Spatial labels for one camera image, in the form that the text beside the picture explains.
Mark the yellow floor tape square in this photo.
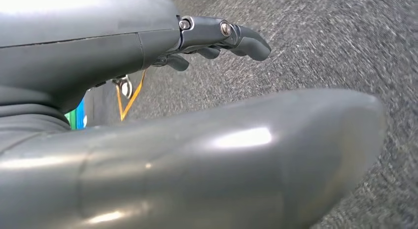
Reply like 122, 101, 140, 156
115, 69, 147, 122

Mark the green plastic crate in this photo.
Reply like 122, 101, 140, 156
65, 110, 78, 131

